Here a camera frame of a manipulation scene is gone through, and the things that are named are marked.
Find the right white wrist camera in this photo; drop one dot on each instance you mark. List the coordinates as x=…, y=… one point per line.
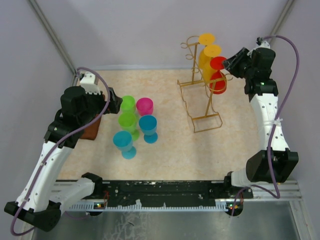
x=261, y=43

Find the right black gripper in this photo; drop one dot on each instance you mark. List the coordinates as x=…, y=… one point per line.
x=231, y=64

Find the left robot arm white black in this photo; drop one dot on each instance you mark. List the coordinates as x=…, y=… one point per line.
x=37, y=205

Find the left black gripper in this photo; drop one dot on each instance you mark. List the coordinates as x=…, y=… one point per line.
x=114, y=104

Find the green wine glass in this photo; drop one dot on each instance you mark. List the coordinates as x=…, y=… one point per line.
x=128, y=122
x=128, y=104

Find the blue wine glass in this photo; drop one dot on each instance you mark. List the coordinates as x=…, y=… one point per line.
x=123, y=140
x=148, y=125

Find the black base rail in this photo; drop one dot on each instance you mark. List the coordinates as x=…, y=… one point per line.
x=163, y=196

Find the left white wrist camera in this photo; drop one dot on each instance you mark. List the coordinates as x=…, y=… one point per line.
x=90, y=83

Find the pink wine glass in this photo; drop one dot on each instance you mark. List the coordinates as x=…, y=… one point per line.
x=145, y=106

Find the gold wire glass rack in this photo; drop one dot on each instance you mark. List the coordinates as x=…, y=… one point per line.
x=201, y=50

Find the red wine glass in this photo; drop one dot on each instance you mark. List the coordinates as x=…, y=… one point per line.
x=218, y=84

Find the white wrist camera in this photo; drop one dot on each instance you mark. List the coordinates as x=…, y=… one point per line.
x=90, y=83
x=261, y=43

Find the brown folded cloth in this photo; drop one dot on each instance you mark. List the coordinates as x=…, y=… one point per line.
x=91, y=132

